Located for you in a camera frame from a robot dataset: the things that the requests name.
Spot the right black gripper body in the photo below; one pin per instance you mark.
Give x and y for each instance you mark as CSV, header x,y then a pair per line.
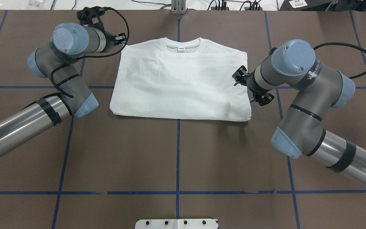
x,y
250,80

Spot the white long-sleeve printed shirt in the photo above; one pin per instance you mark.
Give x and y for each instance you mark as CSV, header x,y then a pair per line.
x,y
162,78

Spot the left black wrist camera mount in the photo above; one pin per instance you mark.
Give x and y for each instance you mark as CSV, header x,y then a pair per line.
x,y
90,17

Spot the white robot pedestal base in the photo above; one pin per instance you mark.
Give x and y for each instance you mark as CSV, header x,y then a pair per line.
x,y
177,224

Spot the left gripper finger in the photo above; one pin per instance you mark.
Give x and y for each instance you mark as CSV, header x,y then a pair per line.
x,y
121,37
120,42

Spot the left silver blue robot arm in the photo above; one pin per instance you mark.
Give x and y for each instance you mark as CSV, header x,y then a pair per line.
x,y
55,61

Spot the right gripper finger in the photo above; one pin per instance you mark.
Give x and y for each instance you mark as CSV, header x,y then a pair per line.
x,y
262,98
240,76

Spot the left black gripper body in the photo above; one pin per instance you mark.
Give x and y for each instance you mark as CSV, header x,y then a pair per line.
x,y
109,41

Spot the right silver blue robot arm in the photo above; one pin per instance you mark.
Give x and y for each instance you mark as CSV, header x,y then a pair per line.
x,y
319,88

